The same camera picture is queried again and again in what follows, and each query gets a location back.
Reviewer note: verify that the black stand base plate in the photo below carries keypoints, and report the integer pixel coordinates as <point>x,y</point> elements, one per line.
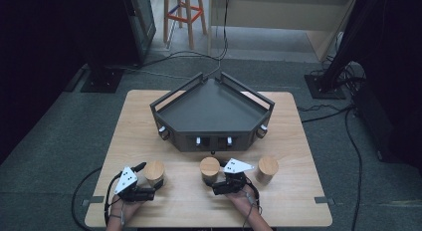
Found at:
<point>323,86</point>
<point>103,80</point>

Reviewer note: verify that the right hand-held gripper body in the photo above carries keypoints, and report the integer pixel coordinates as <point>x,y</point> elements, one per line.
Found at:
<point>232,184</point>

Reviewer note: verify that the black stand pole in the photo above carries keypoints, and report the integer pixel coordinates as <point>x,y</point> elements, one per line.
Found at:
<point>351,32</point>

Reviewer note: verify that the glass jar of pale beans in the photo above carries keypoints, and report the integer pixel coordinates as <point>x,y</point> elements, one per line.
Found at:
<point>154,169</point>

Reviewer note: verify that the grey tape patch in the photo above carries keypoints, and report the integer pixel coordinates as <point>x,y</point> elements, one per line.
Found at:
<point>93,200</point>
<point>323,200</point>

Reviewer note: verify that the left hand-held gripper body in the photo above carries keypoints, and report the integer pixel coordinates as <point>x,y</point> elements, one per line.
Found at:
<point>127,183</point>

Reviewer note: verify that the wooden stool with orange rungs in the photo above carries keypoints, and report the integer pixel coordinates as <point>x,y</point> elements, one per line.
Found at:
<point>189,15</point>

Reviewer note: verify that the person's right hand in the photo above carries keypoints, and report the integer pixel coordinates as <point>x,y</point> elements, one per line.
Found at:
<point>247,201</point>

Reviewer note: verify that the person's left hand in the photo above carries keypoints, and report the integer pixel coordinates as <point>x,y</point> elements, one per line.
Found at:
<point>124,209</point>

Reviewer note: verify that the glass jar with wooden lid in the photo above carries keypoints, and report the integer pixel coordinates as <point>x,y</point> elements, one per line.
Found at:
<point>267,166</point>

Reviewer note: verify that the glass jar of dark contents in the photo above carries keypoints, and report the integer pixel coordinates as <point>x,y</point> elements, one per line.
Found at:
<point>209,166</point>

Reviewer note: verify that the dark monitor on stand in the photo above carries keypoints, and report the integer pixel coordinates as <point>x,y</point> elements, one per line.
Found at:
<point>142,22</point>

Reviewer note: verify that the dark corner shelf rack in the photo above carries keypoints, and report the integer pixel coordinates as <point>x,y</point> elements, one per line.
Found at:
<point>209,108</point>

